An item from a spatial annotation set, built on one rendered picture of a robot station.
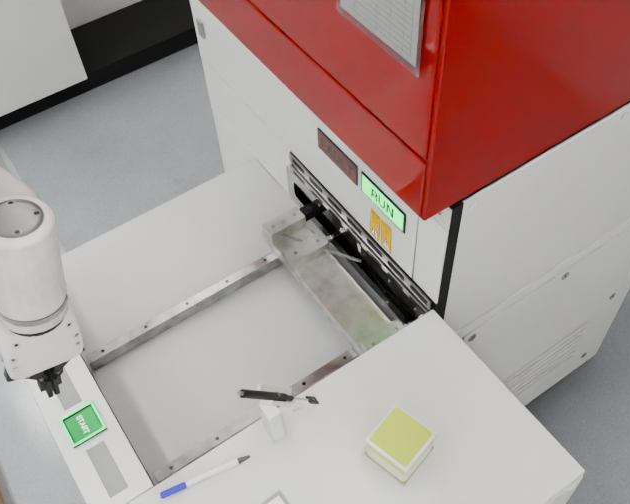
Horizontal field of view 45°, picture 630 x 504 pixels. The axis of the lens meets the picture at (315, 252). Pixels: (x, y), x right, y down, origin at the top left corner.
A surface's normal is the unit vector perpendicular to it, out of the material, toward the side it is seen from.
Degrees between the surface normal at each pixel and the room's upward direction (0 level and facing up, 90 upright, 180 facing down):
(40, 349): 90
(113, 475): 0
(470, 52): 90
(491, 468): 0
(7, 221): 12
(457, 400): 0
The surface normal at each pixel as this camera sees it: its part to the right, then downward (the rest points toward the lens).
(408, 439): -0.04, -0.60
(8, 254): 0.04, 0.73
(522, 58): 0.56, 0.65
